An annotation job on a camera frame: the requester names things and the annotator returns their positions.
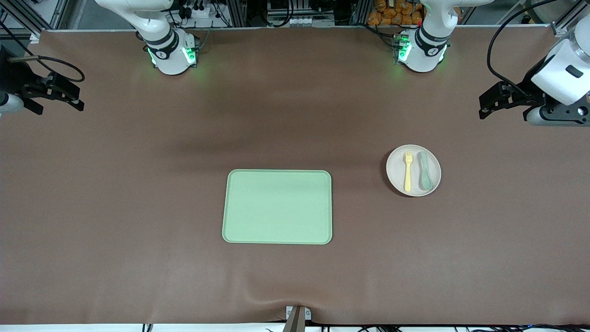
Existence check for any teal plastic spoon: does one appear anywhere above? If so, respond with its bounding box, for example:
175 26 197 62
418 151 433 191

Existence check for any white round plate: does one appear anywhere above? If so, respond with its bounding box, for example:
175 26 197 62
386 145 442 197

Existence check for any pile of orange objects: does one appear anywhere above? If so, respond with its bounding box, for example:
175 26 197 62
367 0 424 26

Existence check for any brown table mat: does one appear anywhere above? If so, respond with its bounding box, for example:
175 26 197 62
0 25 590 326

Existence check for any white power strip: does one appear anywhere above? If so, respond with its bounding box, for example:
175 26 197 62
183 5 213 20

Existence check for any light green rectangular tray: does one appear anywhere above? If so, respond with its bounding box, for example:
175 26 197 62
222 169 333 245

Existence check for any grey metal mat clamp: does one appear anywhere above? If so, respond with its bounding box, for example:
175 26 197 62
285 305 313 332

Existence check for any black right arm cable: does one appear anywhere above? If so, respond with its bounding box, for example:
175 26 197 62
8 55 86 83

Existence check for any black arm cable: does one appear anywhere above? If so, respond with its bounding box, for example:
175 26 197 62
487 0 561 95
8 55 86 83

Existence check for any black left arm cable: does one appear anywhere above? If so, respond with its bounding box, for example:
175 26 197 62
487 0 561 95

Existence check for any aluminium frame profile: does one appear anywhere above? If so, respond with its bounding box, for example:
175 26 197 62
0 0 70 43
550 0 590 38

